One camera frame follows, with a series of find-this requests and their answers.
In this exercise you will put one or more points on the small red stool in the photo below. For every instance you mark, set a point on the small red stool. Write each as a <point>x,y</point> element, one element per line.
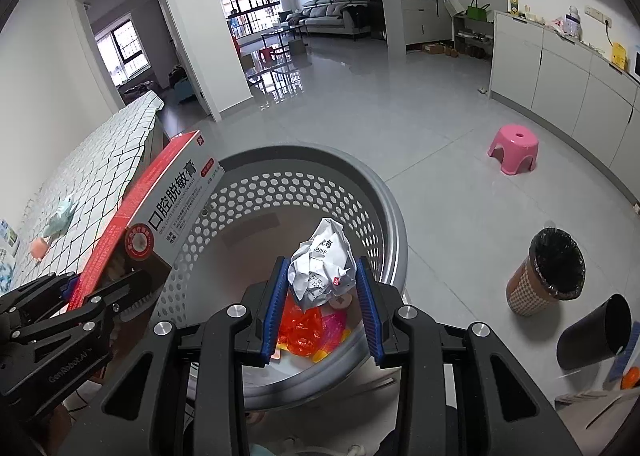
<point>265,54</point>

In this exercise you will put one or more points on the orange ball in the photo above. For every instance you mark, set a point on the orange ball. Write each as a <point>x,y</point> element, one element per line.
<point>632,378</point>

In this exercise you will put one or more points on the small peach object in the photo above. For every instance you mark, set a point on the small peach object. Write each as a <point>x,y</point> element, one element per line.
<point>39,248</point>

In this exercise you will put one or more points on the black bin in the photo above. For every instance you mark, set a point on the black bin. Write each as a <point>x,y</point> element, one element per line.
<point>590,336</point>

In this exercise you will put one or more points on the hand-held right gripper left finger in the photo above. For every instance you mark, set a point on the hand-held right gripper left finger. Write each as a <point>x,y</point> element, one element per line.
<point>272,311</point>

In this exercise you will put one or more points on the grey sofa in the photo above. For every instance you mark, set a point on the grey sofa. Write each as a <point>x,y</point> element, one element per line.
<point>325,16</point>

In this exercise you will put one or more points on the dark coffee table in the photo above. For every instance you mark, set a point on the dark coffee table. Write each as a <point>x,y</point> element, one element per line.
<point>282,41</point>

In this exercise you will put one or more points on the white bottle figure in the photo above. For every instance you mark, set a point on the white bottle figure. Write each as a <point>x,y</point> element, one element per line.
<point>572,22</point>

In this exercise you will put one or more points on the checked trash can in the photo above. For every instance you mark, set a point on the checked trash can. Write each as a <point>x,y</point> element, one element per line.
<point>530,286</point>

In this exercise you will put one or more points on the grey perforated basket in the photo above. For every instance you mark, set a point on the grey perforated basket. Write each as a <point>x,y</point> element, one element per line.
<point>350,173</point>

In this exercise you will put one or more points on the white paper ball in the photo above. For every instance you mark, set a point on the white paper ball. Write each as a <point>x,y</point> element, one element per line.
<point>320,261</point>

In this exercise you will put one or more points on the white and blue tissue pack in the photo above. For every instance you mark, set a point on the white and blue tissue pack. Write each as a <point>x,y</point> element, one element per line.
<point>6,251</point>

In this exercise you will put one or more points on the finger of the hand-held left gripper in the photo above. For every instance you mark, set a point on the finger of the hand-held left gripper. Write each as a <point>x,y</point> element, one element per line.
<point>125,293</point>
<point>40,293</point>

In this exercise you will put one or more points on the checked tablecloth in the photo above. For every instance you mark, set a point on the checked tablecloth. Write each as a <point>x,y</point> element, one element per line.
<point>100,161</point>

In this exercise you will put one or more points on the green bag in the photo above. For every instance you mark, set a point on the green bag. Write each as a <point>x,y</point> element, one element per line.
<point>480,12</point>

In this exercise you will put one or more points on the yellow box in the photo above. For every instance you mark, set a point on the yellow box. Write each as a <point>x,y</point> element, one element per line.
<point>618,56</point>

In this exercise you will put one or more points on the red toothpaste box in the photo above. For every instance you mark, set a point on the red toothpaste box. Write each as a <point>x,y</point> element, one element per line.
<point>165,196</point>

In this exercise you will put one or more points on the shoe rack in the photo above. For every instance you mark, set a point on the shoe rack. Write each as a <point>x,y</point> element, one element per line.
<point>472,38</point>

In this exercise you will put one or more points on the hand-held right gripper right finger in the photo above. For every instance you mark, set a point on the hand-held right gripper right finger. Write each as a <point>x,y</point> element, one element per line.
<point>369,316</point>

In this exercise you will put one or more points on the white low cabinet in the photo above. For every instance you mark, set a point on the white low cabinet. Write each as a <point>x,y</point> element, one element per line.
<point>565,81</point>

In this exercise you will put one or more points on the red plastic bag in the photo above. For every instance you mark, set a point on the red plastic bag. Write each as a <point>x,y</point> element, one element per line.
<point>300,331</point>

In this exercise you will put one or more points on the pink plastic stool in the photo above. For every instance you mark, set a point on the pink plastic stool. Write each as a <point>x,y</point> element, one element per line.
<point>512,141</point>

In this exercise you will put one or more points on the bedroom window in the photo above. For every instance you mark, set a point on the bedroom window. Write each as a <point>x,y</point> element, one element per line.
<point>125,48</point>

